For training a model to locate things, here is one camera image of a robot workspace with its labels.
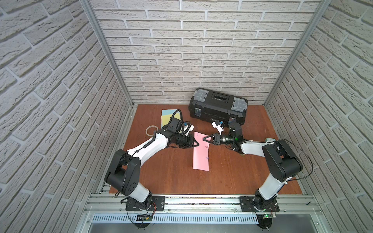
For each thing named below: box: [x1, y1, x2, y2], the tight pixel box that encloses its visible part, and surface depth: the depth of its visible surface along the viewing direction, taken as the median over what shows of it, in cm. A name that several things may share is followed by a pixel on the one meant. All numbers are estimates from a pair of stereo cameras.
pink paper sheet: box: [192, 131, 211, 172], surface depth 83 cm
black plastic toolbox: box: [188, 87, 249, 125], surface depth 100 cm
